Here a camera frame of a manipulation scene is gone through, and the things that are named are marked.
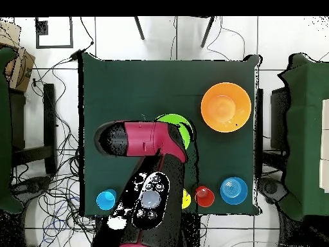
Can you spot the large green bowl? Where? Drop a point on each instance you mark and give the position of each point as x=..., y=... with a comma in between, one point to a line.
x=174, y=118

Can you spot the large orange bowl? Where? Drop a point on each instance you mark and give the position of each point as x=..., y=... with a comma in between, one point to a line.
x=226, y=106

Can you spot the large blue bowl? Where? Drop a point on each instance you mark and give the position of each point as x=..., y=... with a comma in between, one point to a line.
x=234, y=191

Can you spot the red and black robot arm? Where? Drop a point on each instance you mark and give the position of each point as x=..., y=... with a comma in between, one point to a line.
x=146, y=141

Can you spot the yellow cup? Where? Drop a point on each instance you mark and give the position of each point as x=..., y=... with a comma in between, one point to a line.
x=186, y=200

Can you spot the dark green tablecloth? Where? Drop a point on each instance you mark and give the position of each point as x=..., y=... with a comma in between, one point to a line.
x=115, y=90

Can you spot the red-orange cup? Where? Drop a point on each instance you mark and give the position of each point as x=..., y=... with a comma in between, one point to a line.
x=205, y=198

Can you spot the blue cup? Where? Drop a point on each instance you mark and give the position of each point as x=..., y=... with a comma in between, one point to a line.
x=104, y=200

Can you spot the black stand leg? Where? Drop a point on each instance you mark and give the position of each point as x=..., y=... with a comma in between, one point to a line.
x=208, y=32
x=139, y=28

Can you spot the grey floor base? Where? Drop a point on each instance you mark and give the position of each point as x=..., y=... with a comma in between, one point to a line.
x=270, y=187

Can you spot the black power adapter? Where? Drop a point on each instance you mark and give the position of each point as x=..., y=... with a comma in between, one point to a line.
x=75, y=54

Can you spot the grey base with black knob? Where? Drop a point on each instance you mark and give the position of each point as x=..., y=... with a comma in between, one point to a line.
x=33, y=185

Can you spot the green-clothed side table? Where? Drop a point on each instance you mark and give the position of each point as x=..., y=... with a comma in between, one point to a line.
x=305, y=128
x=5, y=128

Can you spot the cardboard box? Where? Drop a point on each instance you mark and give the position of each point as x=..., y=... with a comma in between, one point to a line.
x=20, y=69

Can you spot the white boxes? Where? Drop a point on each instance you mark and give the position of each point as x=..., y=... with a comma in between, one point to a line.
x=325, y=144

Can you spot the black square floor frame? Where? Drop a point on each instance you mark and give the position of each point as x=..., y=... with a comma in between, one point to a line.
x=54, y=46

